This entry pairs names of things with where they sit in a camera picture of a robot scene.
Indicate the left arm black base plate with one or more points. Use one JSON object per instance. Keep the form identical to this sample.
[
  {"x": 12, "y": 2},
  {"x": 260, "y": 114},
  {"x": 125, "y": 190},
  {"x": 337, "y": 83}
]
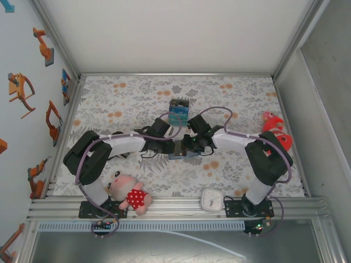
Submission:
[{"x": 85, "y": 212}]

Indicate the pink plush toy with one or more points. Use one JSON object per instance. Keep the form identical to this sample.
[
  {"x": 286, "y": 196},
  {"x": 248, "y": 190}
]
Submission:
[{"x": 129, "y": 189}]

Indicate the red plush toy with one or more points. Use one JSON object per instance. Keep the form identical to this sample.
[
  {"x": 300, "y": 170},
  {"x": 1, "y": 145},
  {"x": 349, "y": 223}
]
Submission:
[{"x": 277, "y": 131}]

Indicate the round black controller board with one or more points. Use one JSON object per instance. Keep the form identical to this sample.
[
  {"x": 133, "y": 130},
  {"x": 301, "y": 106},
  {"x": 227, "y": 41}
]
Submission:
[{"x": 255, "y": 228}]

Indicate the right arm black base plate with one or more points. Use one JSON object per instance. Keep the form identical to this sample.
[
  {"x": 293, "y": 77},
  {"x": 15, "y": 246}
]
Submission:
[{"x": 233, "y": 209}]

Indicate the blue card holder wallet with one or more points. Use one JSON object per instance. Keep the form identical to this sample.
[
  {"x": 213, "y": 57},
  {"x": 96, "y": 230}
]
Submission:
[{"x": 192, "y": 156}]

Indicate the white square clock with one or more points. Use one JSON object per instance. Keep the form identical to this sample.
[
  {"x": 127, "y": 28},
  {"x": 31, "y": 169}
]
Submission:
[{"x": 211, "y": 200}]

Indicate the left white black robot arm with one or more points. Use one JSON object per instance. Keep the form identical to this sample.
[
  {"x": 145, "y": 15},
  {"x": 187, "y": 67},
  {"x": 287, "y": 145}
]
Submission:
[{"x": 126, "y": 145}]

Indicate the thin white card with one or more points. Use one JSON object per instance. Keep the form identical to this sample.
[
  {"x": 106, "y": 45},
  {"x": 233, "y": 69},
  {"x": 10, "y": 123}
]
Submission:
[{"x": 180, "y": 146}]

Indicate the black credit card stack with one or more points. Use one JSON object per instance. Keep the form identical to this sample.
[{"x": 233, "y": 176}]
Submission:
[{"x": 179, "y": 104}]

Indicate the teal credit card stack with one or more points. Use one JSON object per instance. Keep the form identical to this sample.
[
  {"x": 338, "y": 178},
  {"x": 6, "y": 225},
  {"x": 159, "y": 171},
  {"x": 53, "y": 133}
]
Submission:
[{"x": 175, "y": 120}]

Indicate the orange block sticker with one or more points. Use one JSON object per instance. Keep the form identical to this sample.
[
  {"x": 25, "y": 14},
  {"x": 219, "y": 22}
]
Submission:
[{"x": 2, "y": 145}]

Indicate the thin white tube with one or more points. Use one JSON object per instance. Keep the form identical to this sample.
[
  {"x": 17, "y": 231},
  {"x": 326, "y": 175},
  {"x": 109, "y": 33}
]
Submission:
[{"x": 219, "y": 246}]

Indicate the blue credit card stack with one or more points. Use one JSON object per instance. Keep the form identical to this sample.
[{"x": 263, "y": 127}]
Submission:
[{"x": 178, "y": 111}]

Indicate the floral tablecloth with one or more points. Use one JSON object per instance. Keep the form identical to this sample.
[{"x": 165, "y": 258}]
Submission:
[{"x": 175, "y": 175}]

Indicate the orange claw machine sticker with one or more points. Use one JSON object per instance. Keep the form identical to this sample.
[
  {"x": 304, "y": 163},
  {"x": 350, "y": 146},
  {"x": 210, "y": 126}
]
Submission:
[{"x": 16, "y": 87}]

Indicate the aluminium frame bar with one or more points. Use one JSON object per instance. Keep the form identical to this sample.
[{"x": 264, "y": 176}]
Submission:
[
  {"x": 58, "y": 41},
  {"x": 64, "y": 137},
  {"x": 296, "y": 41},
  {"x": 175, "y": 74}
]

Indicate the blue wall sticker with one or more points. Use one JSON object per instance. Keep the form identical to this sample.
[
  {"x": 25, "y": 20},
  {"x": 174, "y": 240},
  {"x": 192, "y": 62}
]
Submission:
[{"x": 9, "y": 8}]

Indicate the blue card box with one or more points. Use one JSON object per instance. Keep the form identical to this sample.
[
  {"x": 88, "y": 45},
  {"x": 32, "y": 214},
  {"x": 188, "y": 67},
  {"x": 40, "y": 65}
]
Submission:
[{"x": 178, "y": 109}]

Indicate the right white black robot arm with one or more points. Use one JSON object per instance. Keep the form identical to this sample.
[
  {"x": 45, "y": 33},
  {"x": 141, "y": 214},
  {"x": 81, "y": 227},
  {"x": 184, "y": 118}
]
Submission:
[{"x": 233, "y": 139}]

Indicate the blue orange machine sticker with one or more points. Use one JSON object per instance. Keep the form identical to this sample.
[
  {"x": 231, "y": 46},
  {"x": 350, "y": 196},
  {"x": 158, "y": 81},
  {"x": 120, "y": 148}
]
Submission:
[{"x": 65, "y": 82}]

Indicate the small circuit board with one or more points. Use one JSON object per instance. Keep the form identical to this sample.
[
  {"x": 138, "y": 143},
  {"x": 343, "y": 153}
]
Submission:
[{"x": 102, "y": 225}]

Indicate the wide aluminium base extrusion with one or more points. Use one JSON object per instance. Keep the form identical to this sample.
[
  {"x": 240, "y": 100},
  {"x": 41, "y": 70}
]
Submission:
[{"x": 175, "y": 208}]

